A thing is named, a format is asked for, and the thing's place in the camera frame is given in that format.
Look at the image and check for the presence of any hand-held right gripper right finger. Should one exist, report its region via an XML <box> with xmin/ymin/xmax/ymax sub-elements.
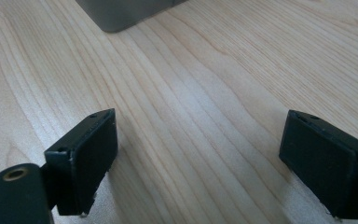
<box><xmin>278</xmin><ymin>109</ymin><xmax>358</xmax><ymax>220</ymax></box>

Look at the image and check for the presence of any grey compartment storage box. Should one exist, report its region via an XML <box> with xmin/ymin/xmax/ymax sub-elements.
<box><xmin>75</xmin><ymin>0</ymin><xmax>189</xmax><ymax>34</ymax></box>

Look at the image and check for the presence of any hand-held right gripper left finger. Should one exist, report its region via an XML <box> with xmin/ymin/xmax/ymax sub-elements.
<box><xmin>44</xmin><ymin>108</ymin><xmax>119</xmax><ymax>217</ymax></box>

